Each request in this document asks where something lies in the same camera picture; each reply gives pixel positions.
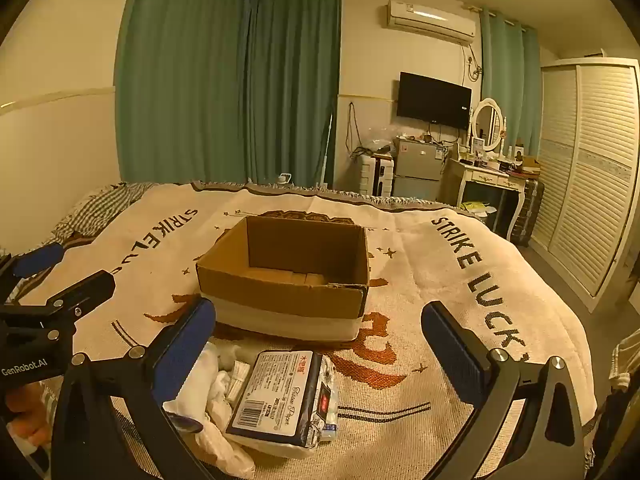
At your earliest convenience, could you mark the oval white mirror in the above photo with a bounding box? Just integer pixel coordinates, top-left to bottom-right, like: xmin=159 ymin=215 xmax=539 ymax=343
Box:
xmin=471 ymin=97 xmax=506 ymax=155

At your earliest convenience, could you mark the white suitcase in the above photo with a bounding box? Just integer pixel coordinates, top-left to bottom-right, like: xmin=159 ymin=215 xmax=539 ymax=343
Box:
xmin=360 ymin=152 xmax=396 ymax=197

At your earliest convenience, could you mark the hanging black cable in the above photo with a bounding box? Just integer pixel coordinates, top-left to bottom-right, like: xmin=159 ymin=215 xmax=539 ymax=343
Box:
xmin=346 ymin=101 xmax=372 ymax=162

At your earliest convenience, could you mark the printed tissue pack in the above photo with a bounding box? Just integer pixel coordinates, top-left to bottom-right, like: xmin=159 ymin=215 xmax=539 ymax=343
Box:
xmin=225 ymin=350 xmax=342 ymax=461

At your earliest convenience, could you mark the small white packet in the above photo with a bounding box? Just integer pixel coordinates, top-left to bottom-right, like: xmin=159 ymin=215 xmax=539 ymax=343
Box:
xmin=229 ymin=362 xmax=253 ymax=402

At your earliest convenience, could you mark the dark green curtain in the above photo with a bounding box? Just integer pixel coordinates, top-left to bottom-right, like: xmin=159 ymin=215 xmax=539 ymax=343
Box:
xmin=244 ymin=0 xmax=344 ymax=190

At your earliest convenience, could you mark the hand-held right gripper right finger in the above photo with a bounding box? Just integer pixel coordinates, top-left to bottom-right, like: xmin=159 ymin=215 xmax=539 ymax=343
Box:
xmin=421 ymin=301 xmax=596 ymax=480

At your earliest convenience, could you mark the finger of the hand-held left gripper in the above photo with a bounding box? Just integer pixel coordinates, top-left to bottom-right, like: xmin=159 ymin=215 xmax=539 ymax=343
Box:
xmin=0 ymin=269 xmax=117 ymax=334
xmin=0 ymin=242 xmax=66 ymax=302

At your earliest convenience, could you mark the white air conditioner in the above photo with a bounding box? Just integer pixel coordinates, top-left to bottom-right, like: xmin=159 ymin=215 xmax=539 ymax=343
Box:
xmin=382 ymin=0 xmax=477 ymax=44

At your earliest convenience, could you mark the narrow green curtain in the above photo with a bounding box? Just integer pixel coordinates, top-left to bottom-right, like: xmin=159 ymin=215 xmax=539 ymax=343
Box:
xmin=479 ymin=7 xmax=544 ymax=157

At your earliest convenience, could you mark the dark suitcase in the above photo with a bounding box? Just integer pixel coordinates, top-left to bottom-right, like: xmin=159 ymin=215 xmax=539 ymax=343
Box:
xmin=510 ymin=175 xmax=546 ymax=248

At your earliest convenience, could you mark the person's left hand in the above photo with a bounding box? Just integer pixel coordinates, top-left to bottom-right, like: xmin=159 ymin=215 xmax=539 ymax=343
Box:
xmin=0 ymin=385 xmax=56 ymax=453

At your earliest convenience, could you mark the black wall television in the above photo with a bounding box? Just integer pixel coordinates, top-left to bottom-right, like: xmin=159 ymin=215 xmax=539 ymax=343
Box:
xmin=397 ymin=71 xmax=473 ymax=131

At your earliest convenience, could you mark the clear plastic bag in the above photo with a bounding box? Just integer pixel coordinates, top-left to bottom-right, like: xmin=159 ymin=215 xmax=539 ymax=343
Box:
xmin=366 ymin=131 xmax=402 ymax=157

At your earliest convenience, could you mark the checked cloth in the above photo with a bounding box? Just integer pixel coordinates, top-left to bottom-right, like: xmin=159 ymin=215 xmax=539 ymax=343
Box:
xmin=52 ymin=182 xmax=162 ymax=247

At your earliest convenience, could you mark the wide green curtain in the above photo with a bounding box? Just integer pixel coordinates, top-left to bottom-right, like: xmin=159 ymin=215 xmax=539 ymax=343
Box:
xmin=114 ymin=0 xmax=252 ymax=187

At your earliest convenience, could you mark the cardboard box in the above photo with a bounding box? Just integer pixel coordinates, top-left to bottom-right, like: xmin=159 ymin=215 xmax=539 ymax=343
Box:
xmin=195 ymin=215 xmax=372 ymax=344

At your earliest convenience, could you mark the printed cream blanket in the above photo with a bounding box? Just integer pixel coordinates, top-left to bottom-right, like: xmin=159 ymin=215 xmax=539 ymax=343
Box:
xmin=15 ymin=182 xmax=601 ymax=480

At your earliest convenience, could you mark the light hanging cloth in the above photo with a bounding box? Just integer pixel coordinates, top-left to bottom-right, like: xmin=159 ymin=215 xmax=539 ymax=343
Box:
xmin=606 ymin=329 xmax=640 ymax=392

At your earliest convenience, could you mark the white mop pole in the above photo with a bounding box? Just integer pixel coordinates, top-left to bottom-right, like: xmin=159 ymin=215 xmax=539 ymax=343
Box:
xmin=319 ymin=112 xmax=336 ymax=191

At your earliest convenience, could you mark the white louvred wardrobe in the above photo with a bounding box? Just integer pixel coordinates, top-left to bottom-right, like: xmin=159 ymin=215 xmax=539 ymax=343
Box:
xmin=529 ymin=57 xmax=640 ymax=312

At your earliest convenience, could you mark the silver small fridge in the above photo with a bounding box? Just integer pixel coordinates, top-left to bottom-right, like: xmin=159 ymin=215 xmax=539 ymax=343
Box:
xmin=392 ymin=136 xmax=449 ymax=202

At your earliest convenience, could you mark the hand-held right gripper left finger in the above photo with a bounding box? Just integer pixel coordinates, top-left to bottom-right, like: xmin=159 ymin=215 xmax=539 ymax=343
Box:
xmin=50 ymin=298 xmax=218 ymax=480

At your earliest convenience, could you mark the white dressing table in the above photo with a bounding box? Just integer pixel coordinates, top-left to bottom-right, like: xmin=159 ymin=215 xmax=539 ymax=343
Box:
xmin=442 ymin=156 xmax=532 ymax=242

